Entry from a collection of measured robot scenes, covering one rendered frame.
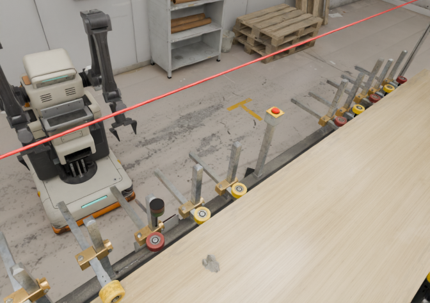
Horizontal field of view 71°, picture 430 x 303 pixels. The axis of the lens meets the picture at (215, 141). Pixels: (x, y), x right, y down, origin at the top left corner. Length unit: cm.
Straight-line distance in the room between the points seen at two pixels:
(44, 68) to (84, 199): 106
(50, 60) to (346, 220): 166
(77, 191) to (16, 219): 57
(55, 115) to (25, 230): 114
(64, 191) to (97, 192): 24
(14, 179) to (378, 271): 276
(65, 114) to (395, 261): 182
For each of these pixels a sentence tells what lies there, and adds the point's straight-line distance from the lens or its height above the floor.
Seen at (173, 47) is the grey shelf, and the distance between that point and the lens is 448.
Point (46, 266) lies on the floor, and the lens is 253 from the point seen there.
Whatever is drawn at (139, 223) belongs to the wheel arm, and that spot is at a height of 86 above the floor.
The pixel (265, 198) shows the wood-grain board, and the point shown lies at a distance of 159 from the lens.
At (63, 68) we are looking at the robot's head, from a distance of 171.
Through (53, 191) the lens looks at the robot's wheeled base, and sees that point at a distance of 251.
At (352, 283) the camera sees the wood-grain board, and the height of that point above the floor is 90.
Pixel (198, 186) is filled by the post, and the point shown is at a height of 100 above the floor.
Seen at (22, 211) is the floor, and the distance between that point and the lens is 286.
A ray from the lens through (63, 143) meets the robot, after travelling 205.
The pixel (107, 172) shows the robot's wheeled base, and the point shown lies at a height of 28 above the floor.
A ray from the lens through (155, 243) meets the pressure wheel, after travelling 141.
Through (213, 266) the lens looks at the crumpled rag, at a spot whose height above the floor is 92.
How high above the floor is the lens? 215
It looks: 43 degrees down
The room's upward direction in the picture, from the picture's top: 7 degrees clockwise
